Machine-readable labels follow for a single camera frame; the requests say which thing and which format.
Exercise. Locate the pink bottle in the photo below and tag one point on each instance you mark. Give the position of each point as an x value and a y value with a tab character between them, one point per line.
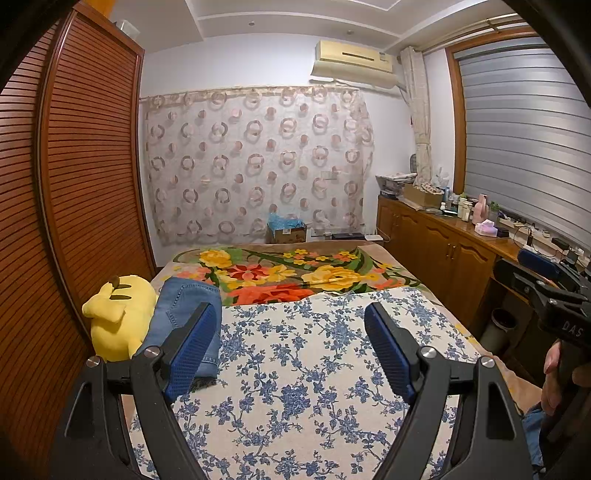
480	210

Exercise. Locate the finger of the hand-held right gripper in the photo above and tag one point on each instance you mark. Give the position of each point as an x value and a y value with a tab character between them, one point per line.
535	258
517	277

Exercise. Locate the person's blue jeans leg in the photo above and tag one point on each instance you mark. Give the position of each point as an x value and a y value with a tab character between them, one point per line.
535	429

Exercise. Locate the blue denim pants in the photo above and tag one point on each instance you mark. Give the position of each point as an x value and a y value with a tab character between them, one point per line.
184	300

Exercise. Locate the person's right hand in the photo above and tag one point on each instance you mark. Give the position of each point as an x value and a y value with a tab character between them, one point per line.
551	369

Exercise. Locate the grey window blind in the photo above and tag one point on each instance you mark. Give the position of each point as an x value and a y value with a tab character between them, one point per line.
521	138

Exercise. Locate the stack of newspapers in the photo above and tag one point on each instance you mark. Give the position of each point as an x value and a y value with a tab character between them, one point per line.
395	184

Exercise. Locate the bed with beige mattress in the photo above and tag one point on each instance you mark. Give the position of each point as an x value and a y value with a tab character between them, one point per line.
508	385

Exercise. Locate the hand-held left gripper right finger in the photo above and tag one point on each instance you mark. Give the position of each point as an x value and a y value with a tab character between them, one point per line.
390	350

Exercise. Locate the white power strip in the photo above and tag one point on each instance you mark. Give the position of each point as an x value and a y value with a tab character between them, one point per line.
512	222

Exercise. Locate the white storage box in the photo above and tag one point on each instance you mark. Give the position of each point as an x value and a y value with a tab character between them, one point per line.
127	27

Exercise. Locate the wooden sideboard cabinet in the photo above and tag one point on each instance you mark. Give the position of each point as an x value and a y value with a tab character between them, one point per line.
434	249

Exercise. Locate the grey trash bin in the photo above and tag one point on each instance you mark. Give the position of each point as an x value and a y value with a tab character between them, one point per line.
503	327

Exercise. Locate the cream wall air conditioner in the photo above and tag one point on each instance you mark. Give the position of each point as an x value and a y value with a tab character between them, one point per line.
355	60

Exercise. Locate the circle-patterned sheer curtain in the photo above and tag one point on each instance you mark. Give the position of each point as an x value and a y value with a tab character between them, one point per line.
258	166

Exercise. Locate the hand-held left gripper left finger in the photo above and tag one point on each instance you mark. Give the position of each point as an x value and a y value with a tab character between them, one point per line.
191	350

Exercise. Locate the colourful flower blanket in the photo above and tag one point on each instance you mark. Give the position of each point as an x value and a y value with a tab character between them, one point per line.
286	274

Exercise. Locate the open flat cardboard box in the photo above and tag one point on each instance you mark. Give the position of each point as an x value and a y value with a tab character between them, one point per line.
422	196

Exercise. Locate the yellow plush toy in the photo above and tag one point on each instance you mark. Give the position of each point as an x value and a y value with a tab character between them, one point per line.
111	323

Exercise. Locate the blue floral bedsheet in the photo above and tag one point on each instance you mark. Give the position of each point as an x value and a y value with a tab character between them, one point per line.
300	369

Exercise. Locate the pink tissue box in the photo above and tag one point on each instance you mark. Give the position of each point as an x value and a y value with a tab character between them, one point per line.
490	229

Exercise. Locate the cluster of toiletry bottles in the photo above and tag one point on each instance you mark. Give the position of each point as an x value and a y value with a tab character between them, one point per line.
457	205

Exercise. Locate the cardboard box with blue filling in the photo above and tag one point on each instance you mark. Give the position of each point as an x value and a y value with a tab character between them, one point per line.
286	230

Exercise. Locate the beige tied curtain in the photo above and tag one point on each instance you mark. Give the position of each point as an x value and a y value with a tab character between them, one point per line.
418	106

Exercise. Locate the wooden louvered wardrobe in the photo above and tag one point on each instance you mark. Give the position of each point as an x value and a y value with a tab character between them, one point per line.
78	184

